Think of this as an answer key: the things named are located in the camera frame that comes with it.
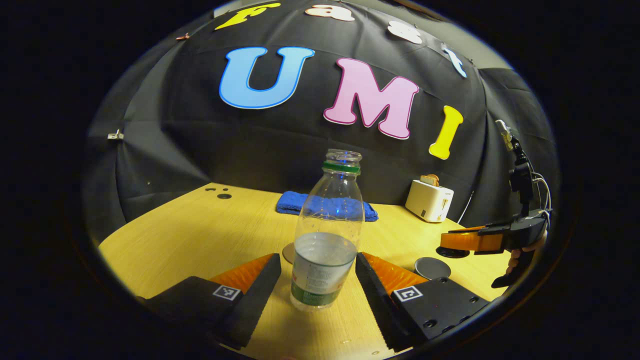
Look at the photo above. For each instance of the copper metal clip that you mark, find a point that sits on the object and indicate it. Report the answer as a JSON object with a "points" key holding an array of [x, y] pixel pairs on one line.
{"points": [[183, 36]]}

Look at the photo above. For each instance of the dark blue teacup lid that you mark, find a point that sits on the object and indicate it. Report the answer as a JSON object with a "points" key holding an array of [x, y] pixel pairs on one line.
{"points": [[452, 253]]}

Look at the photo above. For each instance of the clear plastic water bottle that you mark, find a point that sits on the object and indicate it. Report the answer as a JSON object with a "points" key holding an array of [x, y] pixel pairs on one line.
{"points": [[325, 270]]}

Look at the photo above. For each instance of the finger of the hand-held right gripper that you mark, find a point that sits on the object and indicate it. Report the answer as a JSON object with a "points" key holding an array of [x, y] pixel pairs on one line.
{"points": [[470, 229], [470, 242]]}

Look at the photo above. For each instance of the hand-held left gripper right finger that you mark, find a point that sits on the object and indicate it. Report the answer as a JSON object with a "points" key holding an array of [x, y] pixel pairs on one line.
{"points": [[380, 300]]}

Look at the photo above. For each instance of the blue folded towel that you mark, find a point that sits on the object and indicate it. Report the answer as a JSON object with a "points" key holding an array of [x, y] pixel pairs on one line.
{"points": [[290, 202]]}

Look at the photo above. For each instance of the white teacup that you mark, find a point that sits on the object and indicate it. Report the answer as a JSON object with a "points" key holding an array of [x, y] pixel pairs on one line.
{"points": [[432, 268]]}

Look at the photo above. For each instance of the toast slice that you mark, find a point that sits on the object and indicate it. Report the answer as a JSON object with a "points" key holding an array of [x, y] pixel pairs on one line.
{"points": [[426, 180], [436, 179]]}

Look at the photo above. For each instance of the silver metal clip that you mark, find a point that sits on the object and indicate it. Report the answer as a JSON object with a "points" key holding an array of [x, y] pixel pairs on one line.
{"points": [[116, 135]]}

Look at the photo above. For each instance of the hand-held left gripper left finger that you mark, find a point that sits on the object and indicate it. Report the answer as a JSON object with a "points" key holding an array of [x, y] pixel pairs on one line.
{"points": [[255, 300]]}

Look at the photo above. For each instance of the white toaster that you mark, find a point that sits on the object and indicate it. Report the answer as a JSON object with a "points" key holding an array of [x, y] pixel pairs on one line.
{"points": [[427, 202]]}

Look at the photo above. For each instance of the round brown coaster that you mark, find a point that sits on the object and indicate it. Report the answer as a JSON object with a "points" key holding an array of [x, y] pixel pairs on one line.
{"points": [[288, 253]]}

